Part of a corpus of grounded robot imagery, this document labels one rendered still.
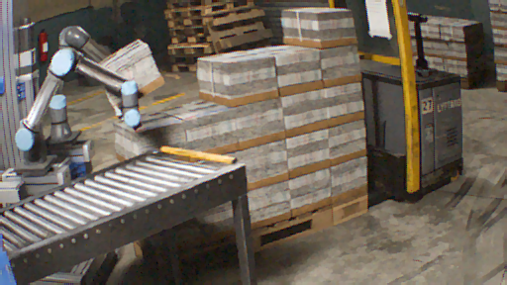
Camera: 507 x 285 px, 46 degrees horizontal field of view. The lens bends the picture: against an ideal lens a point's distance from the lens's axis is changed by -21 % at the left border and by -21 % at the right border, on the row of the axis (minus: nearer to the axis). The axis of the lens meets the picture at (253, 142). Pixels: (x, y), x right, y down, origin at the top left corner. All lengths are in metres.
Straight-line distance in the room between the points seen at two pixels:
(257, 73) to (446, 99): 1.46
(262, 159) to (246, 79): 0.44
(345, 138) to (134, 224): 2.00
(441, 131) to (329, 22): 1.15
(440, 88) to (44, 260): 3.15
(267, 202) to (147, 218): 1.54
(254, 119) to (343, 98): 0.60
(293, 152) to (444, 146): 1.21
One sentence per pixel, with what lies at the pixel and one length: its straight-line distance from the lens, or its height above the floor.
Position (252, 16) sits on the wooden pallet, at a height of 0.73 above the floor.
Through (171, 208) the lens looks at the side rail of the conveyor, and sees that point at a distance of 2.66.
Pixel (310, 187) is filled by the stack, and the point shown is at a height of 0.29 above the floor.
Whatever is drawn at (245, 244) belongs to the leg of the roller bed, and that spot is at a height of 0.46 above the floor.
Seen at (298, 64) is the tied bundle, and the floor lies 0.99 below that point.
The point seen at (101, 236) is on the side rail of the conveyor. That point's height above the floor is 0.75.
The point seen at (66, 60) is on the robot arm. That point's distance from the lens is 3.04.
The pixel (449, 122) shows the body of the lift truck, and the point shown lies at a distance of 4.74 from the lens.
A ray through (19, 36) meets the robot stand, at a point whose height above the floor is 1.48.
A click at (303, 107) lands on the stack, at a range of 4.04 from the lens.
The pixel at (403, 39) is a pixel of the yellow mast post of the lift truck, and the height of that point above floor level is 1.10.
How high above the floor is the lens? 1.63
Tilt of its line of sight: 15 degrees down
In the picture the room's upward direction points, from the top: 6 degrees counter-clockwise
